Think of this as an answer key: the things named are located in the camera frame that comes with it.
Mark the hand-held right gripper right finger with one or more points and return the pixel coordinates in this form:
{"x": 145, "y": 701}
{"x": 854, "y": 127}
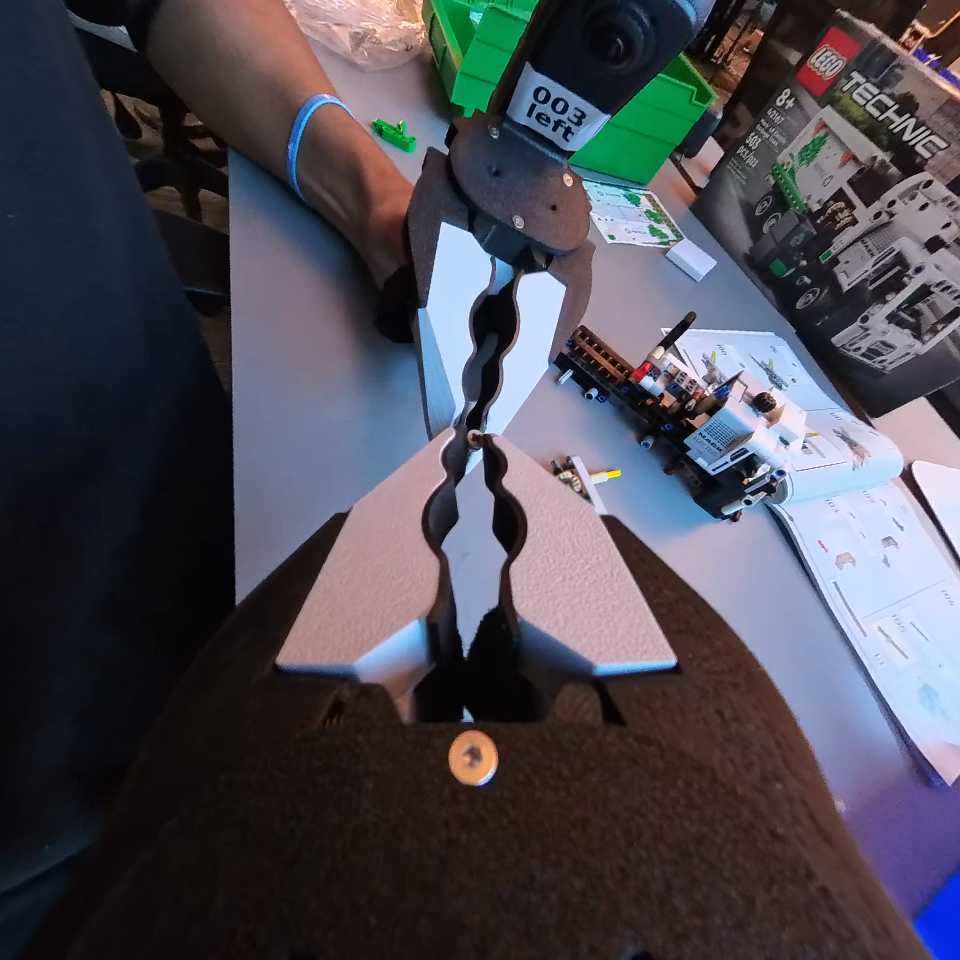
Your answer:
{"x": 585, "y": 592}

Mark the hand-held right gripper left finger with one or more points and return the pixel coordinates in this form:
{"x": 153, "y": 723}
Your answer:
{"x": 360, "y": 585}

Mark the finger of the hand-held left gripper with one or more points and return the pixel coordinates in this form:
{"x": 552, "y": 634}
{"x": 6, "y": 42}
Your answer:
{"x": 446, "y": 300}
{"x": 536, "y": 322}

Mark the person's left forearm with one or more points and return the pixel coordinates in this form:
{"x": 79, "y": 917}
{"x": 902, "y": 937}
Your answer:
{"x": 247, "y": 90}

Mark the small lego gear assembly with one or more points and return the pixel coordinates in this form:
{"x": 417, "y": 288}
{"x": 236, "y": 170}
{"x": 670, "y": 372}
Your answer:
{"x": 577, "y": 480}

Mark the green lego piece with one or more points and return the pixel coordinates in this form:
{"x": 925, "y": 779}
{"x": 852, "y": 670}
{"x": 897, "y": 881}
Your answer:
{"x": 394, "y": 135}

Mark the white lego truck model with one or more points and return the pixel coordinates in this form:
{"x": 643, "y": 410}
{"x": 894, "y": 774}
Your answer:
{"x": 720, "y": 442}

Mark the lego instruction booklet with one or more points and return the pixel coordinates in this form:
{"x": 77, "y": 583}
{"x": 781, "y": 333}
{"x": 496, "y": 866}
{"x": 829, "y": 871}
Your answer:
{"x": 862, "y": 562}

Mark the black lego set box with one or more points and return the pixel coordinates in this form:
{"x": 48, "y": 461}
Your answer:
{"x": 862, "y": 187}

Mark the green white sticker sheet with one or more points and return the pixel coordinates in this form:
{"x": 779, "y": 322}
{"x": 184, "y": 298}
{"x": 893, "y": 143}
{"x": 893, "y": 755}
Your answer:
{"x": 634, "y": 214}

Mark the green plastic bin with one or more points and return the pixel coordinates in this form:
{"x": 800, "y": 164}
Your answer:
{"x": 637, "y": 127}

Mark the small white box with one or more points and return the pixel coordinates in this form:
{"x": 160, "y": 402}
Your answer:
{"x": 690, "y": 260}

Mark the dark grey container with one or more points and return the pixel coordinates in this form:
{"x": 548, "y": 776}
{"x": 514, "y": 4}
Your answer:
{"x": 699, "y": 135}

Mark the blue wristband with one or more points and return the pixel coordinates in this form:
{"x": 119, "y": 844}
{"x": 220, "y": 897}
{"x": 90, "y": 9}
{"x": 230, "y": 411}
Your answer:
{"x": 300, "y": 142}

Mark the clear plastic bag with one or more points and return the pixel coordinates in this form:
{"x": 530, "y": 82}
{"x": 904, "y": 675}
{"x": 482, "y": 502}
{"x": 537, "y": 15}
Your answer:
{"x": 360, "y": 30}

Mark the black shirt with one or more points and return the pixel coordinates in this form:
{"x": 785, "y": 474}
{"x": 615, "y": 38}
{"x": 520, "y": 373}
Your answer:
{"x": 90, "y": 375}

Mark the document holder stand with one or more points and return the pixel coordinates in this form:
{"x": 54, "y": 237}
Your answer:
{"x": 941, "y": 502}

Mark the blue plastic bin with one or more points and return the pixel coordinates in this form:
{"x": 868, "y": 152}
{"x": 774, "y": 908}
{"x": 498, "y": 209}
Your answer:
{"x": 941, "y": 922}

